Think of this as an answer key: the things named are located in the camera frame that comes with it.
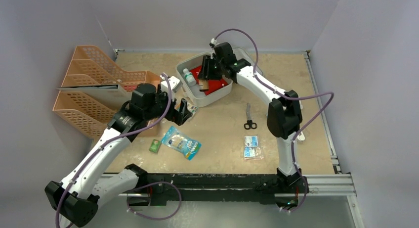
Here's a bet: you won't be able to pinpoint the colourful plaster box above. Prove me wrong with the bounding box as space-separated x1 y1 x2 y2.
175 101 198 123

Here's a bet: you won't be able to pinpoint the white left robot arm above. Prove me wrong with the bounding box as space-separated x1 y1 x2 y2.
45 83 192 228

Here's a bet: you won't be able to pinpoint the black handled scissors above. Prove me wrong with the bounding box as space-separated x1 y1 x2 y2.
244 103 257 130

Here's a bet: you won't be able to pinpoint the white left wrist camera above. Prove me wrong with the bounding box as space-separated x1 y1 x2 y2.
160 75 182 96

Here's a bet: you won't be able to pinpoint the white green-label bottle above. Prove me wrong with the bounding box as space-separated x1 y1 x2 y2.
183 68 197 86

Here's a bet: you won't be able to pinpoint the blue cotton swab bag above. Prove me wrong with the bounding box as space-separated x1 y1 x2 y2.
161 126 202 160

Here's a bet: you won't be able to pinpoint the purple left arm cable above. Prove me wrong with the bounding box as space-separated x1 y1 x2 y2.
55 73 173 228

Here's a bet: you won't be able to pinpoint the clear wipe packets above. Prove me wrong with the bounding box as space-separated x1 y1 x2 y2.
243 136 264 160

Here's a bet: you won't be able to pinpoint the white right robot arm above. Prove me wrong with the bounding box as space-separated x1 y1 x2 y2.
198 40 302 192

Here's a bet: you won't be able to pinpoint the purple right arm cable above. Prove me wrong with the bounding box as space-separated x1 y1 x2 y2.
211 28 335 214

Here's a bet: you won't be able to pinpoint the grey folder in rack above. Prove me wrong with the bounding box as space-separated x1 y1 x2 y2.
57 84 131 109

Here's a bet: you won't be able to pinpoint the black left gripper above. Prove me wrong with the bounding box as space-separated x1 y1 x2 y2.
144 85 191 125

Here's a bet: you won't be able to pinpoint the brown orange-capped bottle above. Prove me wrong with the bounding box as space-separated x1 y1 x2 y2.
198 79 209 92

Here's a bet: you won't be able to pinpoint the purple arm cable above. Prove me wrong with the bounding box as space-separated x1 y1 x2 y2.
55 73 173 228
211 28 335 214

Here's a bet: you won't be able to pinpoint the small green box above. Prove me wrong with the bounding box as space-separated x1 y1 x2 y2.
149 139 161 154

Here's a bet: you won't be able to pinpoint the orange plastic file rack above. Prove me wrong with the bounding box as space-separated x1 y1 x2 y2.
53 45 160 139

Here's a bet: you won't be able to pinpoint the grey medicine kit box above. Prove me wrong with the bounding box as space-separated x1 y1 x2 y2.
175 46 265 108

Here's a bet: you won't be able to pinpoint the red first aid pouch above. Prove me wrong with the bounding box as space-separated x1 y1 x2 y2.
190 66 228 95

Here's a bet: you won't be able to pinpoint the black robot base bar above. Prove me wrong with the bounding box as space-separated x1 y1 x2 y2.
115 173 311 208

